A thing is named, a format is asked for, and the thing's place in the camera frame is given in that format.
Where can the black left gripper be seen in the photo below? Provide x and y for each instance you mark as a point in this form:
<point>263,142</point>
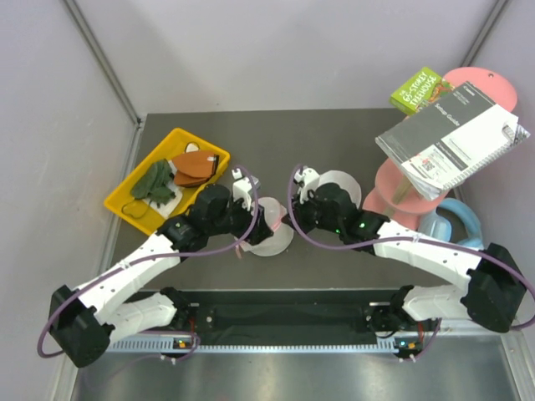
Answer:
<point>260,230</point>

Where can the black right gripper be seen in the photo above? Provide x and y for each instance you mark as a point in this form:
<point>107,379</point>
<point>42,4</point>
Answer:
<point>299,211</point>

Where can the pink-zippered round laundry bag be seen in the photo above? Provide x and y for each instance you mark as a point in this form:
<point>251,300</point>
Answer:
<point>274,212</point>

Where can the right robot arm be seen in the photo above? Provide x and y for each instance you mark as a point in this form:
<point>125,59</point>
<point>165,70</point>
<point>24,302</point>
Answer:
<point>483,286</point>

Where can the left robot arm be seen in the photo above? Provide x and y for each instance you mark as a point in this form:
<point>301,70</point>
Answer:
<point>86,320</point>

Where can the white mesh laundry bag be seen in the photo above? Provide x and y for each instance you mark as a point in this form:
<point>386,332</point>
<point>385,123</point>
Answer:
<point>345,181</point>

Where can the orange bra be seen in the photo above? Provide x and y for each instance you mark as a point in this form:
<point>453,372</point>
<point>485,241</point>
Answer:
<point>194,168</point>

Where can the green bra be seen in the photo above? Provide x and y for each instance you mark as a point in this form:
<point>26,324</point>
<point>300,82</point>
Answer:
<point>152,186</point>

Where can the pink tiered stand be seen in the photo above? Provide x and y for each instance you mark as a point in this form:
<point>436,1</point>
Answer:
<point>393,195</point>

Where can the yellow plastic tray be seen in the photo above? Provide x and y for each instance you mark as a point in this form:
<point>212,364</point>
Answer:
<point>173,144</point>

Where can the blue headphones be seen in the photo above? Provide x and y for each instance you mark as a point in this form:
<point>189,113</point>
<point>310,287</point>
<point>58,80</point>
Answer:
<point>452,219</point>

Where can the green treehouse book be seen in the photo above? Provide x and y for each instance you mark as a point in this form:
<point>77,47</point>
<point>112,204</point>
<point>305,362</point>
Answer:
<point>422,89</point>

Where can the grey setup guide booklet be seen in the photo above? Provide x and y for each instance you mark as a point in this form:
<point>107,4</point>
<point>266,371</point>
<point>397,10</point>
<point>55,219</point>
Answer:
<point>448,141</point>

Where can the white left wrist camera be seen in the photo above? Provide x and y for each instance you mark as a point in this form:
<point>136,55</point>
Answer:
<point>242,188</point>

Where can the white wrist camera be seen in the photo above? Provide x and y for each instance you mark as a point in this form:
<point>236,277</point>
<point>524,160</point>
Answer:
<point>242,188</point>
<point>306,179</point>

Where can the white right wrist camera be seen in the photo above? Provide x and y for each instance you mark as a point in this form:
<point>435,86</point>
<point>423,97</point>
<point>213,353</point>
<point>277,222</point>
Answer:
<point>306,179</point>

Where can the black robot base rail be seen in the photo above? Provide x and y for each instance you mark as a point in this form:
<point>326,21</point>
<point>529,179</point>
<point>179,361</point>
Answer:
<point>289,318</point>

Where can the grey aluminium corner post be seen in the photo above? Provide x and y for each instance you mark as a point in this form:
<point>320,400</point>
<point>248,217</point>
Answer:
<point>81,23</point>

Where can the right aluminium corner post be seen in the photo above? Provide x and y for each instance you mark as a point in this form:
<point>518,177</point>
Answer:
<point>496,12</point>

